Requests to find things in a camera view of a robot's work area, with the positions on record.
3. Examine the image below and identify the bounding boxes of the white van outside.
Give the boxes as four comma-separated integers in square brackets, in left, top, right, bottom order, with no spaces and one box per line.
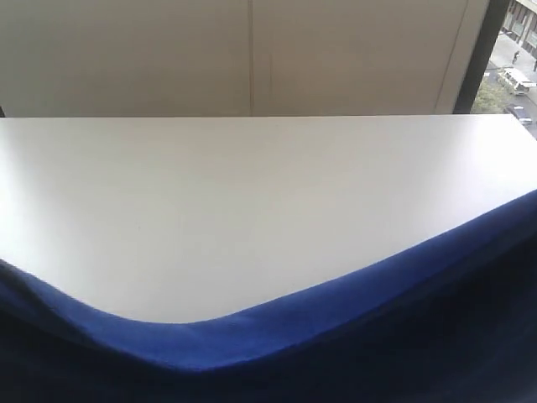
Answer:
[497,68,536,96]

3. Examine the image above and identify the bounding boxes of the blue microfiber towel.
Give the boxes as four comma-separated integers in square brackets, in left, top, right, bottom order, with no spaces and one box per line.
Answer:
[1,192,536,402]

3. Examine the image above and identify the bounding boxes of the dark window frame post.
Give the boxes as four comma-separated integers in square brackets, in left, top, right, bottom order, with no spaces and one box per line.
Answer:
[452,0,509,114]

